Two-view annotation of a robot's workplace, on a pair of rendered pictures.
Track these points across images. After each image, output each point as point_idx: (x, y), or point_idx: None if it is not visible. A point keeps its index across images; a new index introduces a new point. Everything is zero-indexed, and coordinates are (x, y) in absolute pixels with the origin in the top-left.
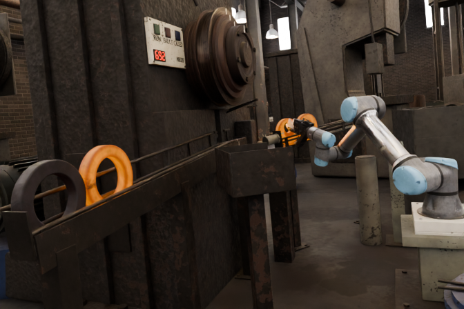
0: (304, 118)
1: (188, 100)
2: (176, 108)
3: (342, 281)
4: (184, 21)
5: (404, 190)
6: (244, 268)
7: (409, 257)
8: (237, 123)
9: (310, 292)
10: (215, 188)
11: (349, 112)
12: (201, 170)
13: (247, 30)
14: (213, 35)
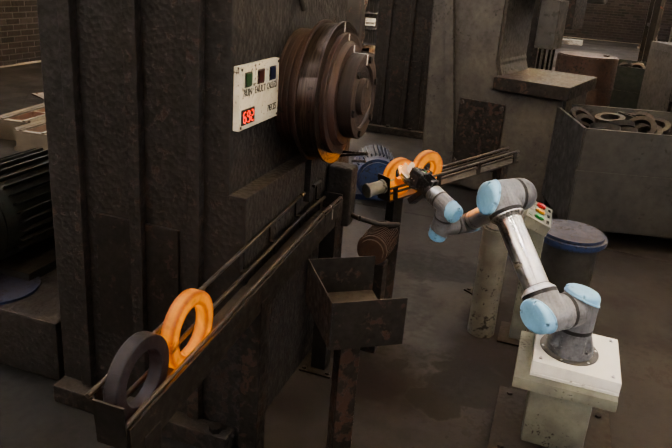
0: (427, 168)
1: (274, 154)
2: (257, 174)
3: (432, 395)
4: (282, 39)
5: (529, 327)
6: (312, 359)
7: None
8: (333, 169)
9: (392, 406)
10: None
11: (487, 203)
12: (284, 273)
13: (371, 60)
14: (323, 78)
